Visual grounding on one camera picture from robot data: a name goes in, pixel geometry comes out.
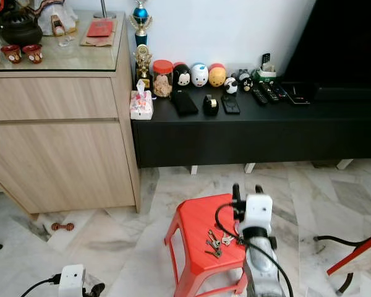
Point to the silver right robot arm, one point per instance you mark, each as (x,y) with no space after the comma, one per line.
(263,269)

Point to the silver key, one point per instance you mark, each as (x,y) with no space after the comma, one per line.
(227,239)

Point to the red plastic stool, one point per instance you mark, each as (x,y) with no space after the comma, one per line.
(201,213)

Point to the dark key bunch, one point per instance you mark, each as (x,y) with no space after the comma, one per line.
(213,245)

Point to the brown dumbbell toy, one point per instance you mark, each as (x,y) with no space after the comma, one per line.
(63,226)

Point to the black phone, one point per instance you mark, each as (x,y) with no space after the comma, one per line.
(230,104)

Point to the black tape dispenser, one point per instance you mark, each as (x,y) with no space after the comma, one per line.
(211,106)

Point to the black remote control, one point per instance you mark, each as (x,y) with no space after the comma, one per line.
(270,93)
(259,95)
(281,90)

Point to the black chair leg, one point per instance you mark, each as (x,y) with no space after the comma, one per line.
(340,240)

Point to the black wallet case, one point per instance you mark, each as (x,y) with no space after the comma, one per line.
(184,103)

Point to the black flat box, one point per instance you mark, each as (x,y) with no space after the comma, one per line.
(298,94)

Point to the small white panda figure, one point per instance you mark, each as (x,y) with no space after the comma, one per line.
(230,86)

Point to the black white animal figure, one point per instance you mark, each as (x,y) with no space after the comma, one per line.
(245,81)

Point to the green desk holder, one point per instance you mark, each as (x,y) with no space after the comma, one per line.
(264,73)

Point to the orange plush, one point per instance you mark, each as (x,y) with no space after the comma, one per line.
(217,76)

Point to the white blue plush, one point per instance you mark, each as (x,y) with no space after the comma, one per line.
(199,75)

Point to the pink tissue box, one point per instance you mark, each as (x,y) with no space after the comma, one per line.
(141,106)

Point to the black mouse plush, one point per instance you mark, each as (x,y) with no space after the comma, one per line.
(182,75)

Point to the small gold trophy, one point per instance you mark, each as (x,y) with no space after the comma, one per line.
(143,63)

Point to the blue gold trophy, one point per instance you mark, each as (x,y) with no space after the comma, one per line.
(141,20)

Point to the black teapot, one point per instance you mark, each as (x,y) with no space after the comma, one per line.
(21,31)

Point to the red booklet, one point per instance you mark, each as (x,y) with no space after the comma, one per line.
(100,29)

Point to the metal lamp base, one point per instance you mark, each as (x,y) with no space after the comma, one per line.
(104,12)

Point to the small glass dish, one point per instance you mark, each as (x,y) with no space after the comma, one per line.
(67,41)

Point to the white robed figurine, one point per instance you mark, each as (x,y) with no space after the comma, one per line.
(57,17)

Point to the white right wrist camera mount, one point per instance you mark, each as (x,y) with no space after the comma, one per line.
(258,213)

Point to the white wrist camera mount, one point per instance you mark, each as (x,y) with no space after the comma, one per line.
(258,213)
(72,281)

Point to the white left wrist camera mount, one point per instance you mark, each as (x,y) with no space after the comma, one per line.
(72,281)

